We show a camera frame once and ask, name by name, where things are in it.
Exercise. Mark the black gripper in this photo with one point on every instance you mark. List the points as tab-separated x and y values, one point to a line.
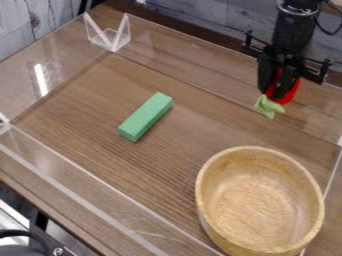
290	65

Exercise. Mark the red plush strawberry toy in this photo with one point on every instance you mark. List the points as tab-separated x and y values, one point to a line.
276	96

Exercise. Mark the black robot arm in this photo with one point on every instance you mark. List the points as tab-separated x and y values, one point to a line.
296	22

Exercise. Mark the green rectangular block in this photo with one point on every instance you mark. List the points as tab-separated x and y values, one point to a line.
144	117

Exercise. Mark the wooden bowl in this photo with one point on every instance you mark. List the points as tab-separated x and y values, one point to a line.
259	202

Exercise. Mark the clear acrylic table enclosure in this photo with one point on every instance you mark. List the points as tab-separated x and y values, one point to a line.
123	194

